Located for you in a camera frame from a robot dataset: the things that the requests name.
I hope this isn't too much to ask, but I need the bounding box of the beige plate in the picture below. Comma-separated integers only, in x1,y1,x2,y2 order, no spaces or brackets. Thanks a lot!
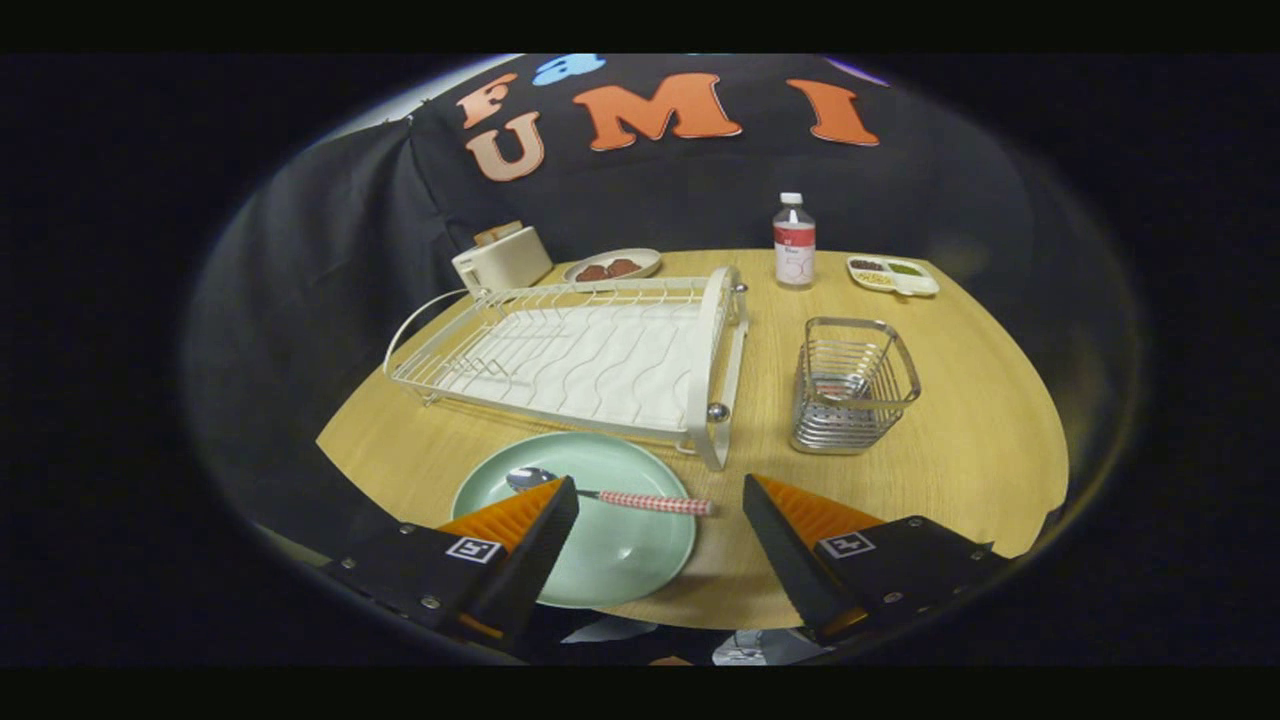
563,248,663,285

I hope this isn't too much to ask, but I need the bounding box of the green plate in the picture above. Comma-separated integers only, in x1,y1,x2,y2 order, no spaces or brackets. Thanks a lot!
451,431,698,609

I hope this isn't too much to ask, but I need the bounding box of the metal wire basket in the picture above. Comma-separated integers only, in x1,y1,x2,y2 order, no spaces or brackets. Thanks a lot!
790,316,922,456

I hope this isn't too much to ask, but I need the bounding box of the white wire dish rack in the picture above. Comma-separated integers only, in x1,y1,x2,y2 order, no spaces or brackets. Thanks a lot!
383,265,751,472

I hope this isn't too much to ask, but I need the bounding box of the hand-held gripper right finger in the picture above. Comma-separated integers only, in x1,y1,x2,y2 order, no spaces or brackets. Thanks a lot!
742,473,1011,646

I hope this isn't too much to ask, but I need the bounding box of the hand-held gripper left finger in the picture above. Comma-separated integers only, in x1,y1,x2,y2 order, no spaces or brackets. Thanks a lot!
322,475,581,649

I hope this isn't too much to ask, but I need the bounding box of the white toaster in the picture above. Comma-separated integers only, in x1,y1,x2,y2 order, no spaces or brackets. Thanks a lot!
451,226,554,295

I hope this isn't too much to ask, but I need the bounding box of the clear bottle with red label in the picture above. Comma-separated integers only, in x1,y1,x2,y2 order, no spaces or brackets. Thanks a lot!
773,192,817,290

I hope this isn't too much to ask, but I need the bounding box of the spoon with red checked handle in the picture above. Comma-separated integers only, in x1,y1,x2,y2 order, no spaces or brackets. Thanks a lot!
505,466,715,518

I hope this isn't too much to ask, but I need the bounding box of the white divided tray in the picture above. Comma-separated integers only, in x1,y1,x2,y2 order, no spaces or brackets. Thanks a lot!
846,255,941,298

